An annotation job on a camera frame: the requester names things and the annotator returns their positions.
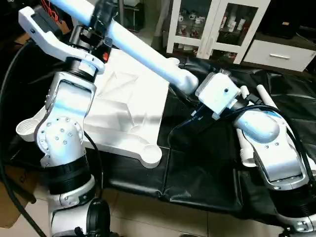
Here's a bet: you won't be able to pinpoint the white plastic table top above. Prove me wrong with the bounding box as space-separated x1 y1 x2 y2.
16 49 171 169

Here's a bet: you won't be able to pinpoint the black mat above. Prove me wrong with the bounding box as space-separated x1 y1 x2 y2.
0 54 316 220

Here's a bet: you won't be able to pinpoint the white glass-door cabinet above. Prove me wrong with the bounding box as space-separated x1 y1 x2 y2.
165 0 271 65

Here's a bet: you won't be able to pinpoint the white drawer unit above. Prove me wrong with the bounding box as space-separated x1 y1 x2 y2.
242 35 316 73

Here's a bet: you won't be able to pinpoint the red cables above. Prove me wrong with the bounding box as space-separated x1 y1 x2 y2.
39 0 61 21

